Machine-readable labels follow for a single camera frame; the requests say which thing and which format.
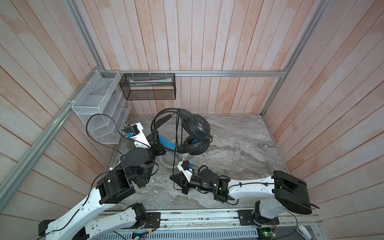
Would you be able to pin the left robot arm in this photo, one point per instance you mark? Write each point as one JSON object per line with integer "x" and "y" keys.
{"x": 82, "y": 222}

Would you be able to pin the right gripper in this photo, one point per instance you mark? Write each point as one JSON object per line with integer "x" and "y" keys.
{"x": 185, "y": 182}

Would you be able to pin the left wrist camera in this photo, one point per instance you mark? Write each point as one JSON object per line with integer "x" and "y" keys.
{"x": 135, "y": 134}

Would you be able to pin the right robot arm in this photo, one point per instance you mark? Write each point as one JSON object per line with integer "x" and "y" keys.
{"x": 275, "y": 194}

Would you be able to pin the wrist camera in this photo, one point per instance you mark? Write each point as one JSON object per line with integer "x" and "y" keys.
{"x": 135, "y": 134}
{"x": 183, "y": 166}

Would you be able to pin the white headphones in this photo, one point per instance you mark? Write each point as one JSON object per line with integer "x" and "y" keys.
{"x": 171, "y": 159}

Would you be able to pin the black and blue headphones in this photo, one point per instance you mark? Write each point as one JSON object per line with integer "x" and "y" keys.
{"x": 195, "y": 125}

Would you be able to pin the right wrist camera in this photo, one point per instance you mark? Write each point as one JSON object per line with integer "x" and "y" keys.
{"x": 183, "y": 166}

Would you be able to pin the white wire mesh shelf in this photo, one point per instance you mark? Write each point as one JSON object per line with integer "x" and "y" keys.
{"x": 102, "y": 107}

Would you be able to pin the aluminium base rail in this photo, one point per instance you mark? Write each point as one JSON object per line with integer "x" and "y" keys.
{"x": 221, "y": 224}

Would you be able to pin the horizontal aluminium wall rail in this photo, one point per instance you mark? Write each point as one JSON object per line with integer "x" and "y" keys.
{"x": 274, "y": 74}

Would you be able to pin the black wire mesh basket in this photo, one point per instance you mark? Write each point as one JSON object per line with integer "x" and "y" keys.
{"x": 140, "y": 86}

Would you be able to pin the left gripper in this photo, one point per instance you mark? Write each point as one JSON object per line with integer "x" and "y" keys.
{"x": 155, "y": 142}

